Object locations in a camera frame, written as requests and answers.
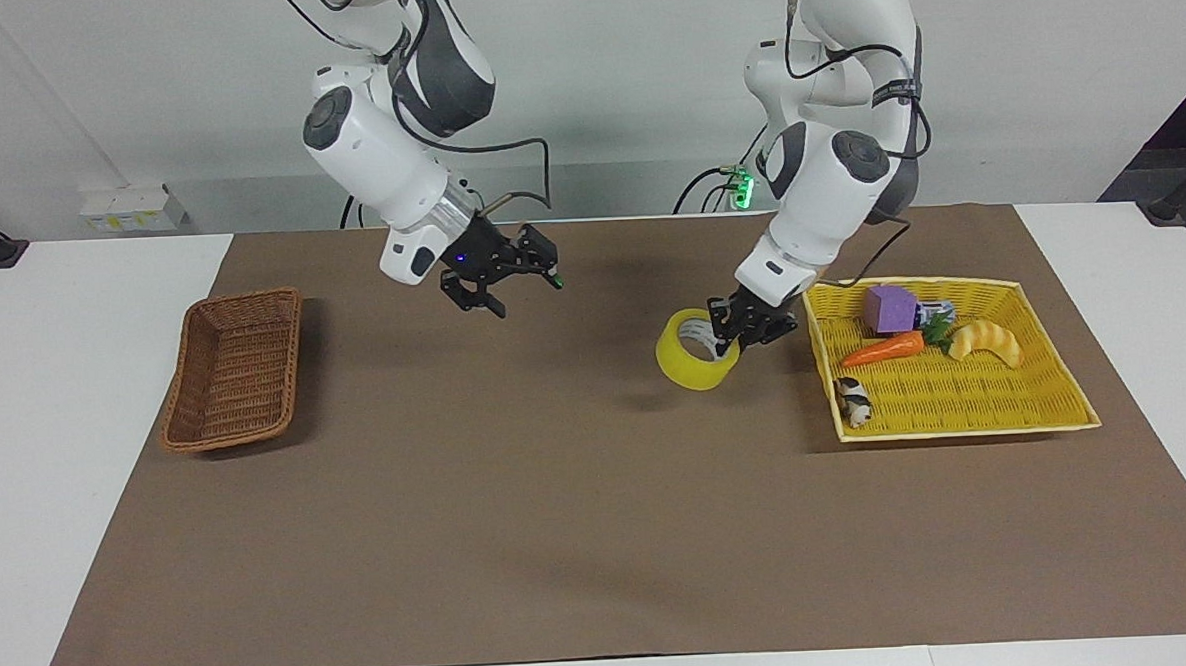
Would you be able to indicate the purple block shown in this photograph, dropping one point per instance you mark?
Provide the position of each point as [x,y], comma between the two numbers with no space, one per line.
[889,310]

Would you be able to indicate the orange toy carrot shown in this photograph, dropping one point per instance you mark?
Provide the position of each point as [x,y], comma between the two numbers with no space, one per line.
[884,350]

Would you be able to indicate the yellow toy croissant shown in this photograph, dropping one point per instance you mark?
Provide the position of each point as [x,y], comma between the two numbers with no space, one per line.
[989,341]

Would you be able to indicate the black and white toy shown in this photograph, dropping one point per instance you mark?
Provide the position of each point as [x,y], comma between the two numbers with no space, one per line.
[854,402]

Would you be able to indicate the yellow tape roll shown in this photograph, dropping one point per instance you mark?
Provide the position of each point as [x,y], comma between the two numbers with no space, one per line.
[692,364]

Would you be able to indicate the brown wicker basket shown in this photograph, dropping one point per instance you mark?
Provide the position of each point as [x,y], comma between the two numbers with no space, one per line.
[234,374]

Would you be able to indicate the small white blue object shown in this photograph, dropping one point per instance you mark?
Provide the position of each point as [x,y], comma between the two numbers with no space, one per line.
[937,311]

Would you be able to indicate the yellow woven basket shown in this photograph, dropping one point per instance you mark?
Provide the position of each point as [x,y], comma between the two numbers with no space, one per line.
[956,397]

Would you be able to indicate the white wall socket box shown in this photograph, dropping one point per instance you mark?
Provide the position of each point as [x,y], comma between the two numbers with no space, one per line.
[132,209]

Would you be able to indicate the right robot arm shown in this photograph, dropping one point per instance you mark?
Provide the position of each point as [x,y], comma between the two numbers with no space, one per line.
[375,152]

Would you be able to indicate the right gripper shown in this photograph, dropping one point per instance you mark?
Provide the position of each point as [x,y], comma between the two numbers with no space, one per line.
[477,248]

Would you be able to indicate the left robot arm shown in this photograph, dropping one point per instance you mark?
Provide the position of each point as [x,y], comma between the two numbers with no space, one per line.
[827,183]

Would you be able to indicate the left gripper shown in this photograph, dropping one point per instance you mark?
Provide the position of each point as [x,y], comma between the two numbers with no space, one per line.
[758,306]

